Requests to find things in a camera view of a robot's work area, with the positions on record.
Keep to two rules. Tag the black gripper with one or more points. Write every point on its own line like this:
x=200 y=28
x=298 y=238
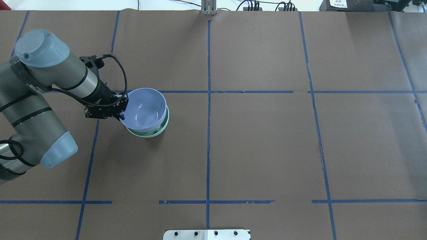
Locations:
x=104 y=96

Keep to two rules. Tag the blue bowl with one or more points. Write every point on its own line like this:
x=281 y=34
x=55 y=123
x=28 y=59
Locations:
x=145 y=111

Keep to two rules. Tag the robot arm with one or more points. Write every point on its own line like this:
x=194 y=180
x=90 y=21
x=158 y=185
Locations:
x=42 y=63

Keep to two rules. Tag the green bowl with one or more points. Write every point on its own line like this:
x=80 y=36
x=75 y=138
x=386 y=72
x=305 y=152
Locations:
x=154 y=132

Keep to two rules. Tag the black computer box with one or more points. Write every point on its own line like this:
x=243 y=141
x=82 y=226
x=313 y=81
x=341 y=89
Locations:
x=353 y=6

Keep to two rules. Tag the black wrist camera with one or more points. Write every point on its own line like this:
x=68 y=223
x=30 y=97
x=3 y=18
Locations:
x=93 y=63

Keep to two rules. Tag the aluminium frame post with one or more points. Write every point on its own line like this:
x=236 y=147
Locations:
x=209 y=7

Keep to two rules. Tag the metal base plate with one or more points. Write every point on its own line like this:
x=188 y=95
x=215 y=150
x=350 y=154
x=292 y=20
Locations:
x=208 y=234

